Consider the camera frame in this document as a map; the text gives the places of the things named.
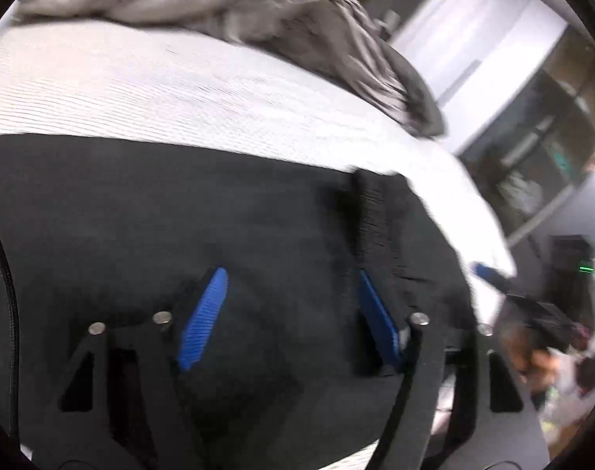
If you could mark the person's right hand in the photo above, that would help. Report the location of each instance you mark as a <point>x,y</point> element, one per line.
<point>530,357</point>

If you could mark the bed with white mesh mat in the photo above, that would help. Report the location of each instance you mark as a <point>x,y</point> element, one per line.
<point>180,88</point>

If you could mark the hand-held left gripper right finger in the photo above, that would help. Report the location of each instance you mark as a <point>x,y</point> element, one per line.
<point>378,318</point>

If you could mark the grey duvet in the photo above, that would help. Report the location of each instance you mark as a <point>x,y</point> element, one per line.
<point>258,19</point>

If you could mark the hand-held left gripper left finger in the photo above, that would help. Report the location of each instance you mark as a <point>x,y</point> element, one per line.
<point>204,318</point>

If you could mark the black pants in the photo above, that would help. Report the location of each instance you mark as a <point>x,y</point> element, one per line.
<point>180,235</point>

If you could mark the dark glass cabinet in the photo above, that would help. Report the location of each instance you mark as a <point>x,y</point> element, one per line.
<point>537,147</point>

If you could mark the white chair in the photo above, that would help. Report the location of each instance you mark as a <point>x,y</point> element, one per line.
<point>389,20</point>

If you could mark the white curtain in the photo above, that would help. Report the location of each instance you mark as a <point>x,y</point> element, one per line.
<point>478,44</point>

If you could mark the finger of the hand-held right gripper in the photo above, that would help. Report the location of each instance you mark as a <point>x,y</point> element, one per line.
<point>491,276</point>

